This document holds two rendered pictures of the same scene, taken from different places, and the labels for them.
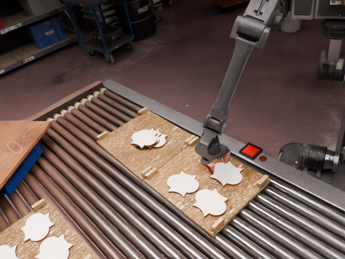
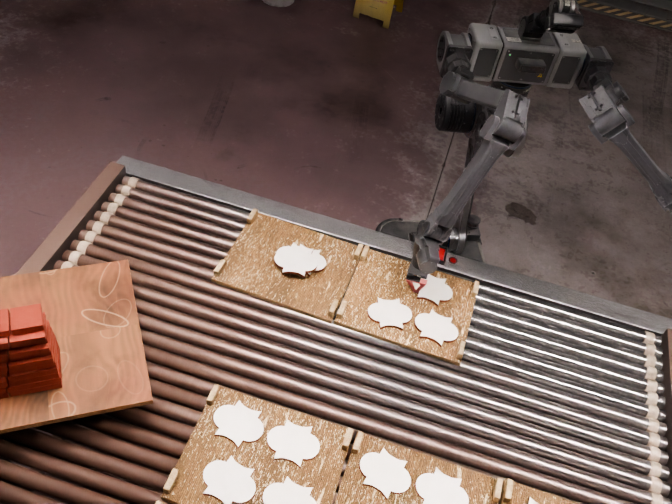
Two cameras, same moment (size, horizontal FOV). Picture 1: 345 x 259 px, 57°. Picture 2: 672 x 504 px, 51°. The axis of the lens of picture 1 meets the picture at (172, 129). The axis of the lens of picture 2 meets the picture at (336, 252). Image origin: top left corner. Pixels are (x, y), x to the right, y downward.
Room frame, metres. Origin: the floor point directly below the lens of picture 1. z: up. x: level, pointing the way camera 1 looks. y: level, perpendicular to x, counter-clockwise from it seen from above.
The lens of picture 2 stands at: (0.05, 1.19, 2.68)
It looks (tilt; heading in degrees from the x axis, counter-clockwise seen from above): 46 degrees down; 314
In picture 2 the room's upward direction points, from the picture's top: 11 degrees clockwise
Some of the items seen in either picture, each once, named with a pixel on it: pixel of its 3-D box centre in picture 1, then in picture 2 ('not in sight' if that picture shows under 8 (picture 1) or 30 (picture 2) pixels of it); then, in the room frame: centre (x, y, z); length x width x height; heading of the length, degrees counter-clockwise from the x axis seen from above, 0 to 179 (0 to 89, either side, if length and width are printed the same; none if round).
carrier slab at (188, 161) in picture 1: (204, 180); (409, 303); (0.92, -0.09, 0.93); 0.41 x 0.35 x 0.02; 35
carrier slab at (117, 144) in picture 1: (145, 141); (290, 264); (1.26, 0.15, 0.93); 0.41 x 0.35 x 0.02; 34
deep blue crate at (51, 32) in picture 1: (45, 30); not in sight; (5.29, 1.69, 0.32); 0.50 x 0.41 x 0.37; 122
